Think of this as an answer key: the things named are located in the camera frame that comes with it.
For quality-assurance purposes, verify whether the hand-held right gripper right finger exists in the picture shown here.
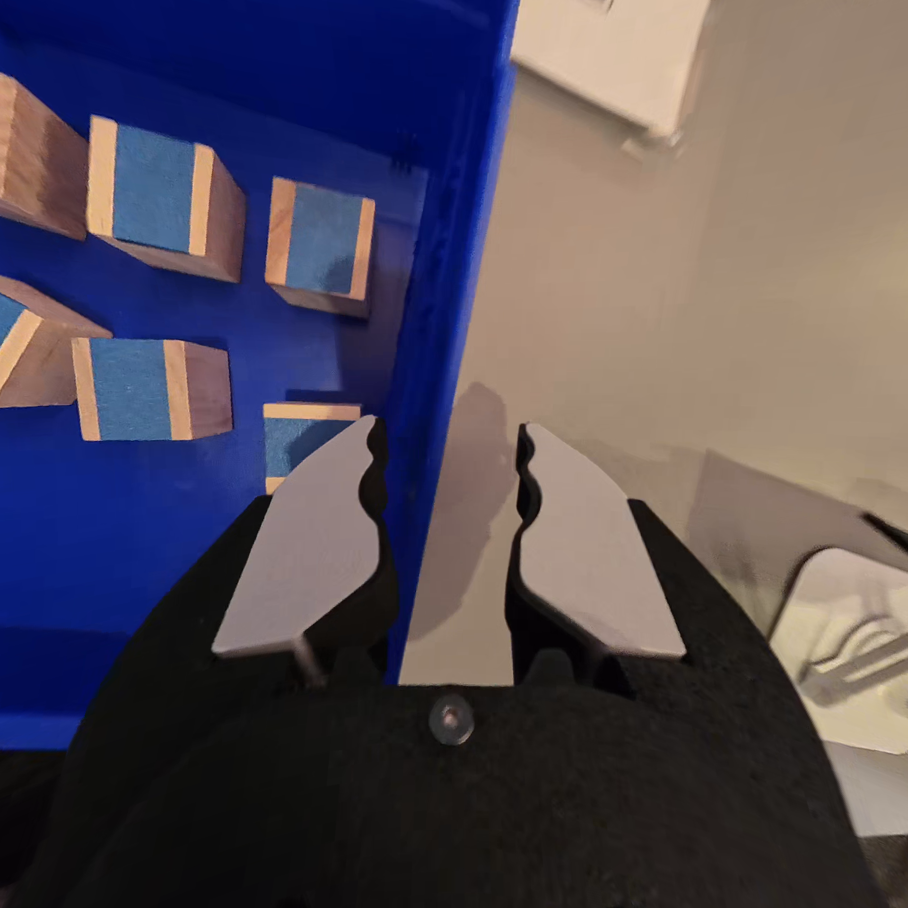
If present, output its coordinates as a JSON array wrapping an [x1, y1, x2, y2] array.
[[505, 422, 688, 665]]

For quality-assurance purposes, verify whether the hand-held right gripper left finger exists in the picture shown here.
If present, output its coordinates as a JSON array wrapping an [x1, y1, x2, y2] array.
[[211, 415, 398, 688]]

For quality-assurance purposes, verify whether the blue plastic bin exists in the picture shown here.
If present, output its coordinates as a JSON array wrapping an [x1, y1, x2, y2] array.
[[0, 0, 522, 753]]

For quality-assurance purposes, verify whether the set of wooden cubes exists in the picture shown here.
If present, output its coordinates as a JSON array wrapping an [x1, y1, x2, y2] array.
[[0, 71, 377, 498]]

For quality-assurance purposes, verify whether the white tablet stand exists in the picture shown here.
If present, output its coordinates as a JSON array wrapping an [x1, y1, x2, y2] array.
[[769, 545, 908, 754]]

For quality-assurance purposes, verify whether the white flat packet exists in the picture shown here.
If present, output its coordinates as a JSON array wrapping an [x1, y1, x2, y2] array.
[[509, 0, 712, 160]]

